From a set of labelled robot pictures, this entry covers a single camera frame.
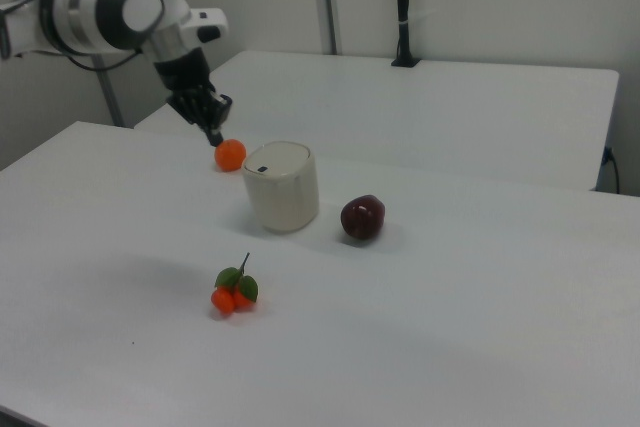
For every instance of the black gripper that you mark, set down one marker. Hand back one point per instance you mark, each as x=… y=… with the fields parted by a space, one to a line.
x=192 y=87

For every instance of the cream bin lid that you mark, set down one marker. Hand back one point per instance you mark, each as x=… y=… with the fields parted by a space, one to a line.
x=277 y=159

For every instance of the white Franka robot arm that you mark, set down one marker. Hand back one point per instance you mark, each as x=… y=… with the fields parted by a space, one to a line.
x=115 y=7

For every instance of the cream plastic garbage bin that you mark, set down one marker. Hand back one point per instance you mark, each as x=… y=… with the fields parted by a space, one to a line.
x=282 y=202

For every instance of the orange tangerine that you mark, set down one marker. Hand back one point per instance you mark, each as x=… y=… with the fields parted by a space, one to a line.
x=230 y=156

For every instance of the small tangerines with leaves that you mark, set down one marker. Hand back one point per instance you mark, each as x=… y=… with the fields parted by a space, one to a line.
x=232 y=297

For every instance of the black pole with base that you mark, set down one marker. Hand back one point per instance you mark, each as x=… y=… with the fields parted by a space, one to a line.
x=404 y=7

